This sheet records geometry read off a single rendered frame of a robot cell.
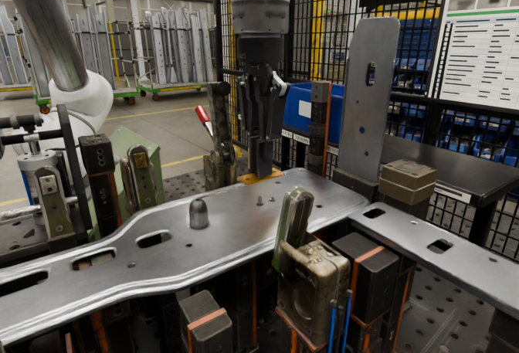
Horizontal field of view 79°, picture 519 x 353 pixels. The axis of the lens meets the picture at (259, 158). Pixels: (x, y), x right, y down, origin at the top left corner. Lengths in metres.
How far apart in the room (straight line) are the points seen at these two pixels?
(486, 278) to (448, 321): 0.38
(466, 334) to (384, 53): 0.62
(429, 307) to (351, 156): 0.41
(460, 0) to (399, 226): 0.57
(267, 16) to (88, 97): 0.81
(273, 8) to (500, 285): 0.48
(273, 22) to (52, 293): 0.47
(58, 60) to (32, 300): 0.75
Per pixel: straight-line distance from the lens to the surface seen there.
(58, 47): 1.07
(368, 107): 0.72
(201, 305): 0.43
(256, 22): 0.50
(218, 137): 0.68
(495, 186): 0.77
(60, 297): 0.49
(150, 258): 0.50
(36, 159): 0.66
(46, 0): 1.00
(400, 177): 0.67
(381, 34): 0.70
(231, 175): 0.72
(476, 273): 0.54
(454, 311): 0.94
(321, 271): 0.39
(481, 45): 0.92
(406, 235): 0.58
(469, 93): 0.92
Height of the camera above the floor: 1.29
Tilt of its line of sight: 20 degrees down
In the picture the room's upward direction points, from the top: straight up
